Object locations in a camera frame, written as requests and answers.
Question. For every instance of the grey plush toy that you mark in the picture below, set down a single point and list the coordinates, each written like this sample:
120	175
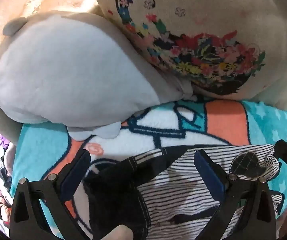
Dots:
58	67

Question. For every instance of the purple cloth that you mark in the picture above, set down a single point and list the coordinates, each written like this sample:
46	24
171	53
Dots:
2	141

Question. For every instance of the dark striped pants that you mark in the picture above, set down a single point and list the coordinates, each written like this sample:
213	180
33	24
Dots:
173	192

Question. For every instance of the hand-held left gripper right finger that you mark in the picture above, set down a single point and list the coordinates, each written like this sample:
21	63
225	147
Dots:
208	172

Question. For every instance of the cartoon printed blanket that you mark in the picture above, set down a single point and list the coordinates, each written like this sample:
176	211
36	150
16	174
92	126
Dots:
158	135

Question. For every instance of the floral print pillow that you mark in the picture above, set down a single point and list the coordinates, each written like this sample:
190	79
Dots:
208	17

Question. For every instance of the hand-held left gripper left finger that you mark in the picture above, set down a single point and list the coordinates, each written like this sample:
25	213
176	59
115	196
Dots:
76	166

